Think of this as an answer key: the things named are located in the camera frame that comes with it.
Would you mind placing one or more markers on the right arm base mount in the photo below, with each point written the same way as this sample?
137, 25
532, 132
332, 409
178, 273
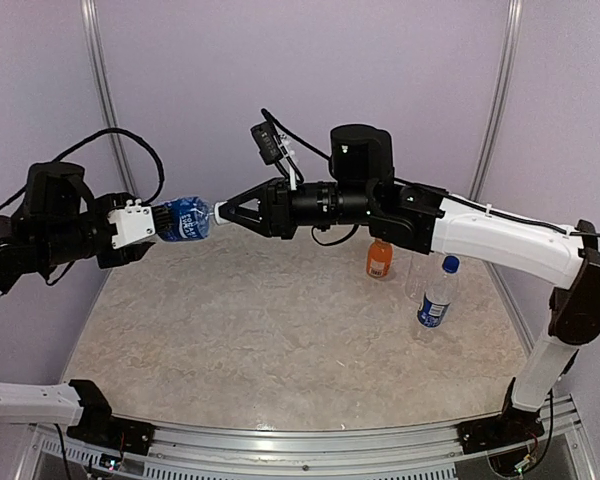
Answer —
508, 427

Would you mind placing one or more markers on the clear empty bottle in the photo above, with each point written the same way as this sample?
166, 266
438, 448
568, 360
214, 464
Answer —
416, 276

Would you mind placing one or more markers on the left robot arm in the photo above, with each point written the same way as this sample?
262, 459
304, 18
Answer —
60, 222

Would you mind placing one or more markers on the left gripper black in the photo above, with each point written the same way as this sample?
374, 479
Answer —
130, 253

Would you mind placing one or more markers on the right aluminium post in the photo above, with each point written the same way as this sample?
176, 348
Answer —
499, 98

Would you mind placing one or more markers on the orange drink bottle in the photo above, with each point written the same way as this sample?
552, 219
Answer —
379, 259

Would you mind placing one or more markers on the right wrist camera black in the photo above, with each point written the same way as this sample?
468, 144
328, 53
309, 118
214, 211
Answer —
265, 139

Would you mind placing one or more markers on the blue label bottle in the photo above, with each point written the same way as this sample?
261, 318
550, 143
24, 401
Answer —
183, 219
439, 293

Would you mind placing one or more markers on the aluminium front rail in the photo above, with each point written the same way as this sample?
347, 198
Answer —
428, 451

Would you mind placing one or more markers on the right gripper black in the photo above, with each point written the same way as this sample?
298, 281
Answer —
275, 218

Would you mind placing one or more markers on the white bottle cap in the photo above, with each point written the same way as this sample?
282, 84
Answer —
218, 218

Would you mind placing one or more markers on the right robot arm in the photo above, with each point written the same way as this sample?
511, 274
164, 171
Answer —
363, 190

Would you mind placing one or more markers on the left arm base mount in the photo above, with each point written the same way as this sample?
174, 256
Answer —
110, 425

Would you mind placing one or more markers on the left aluminium post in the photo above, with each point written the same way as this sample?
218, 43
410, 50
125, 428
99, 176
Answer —
95, 50

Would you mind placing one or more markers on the blue label bottle standing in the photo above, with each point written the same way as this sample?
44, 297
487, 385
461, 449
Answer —
439, 293

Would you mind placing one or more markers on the aluminium post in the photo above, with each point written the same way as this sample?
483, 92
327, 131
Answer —
499, 98
95, 50

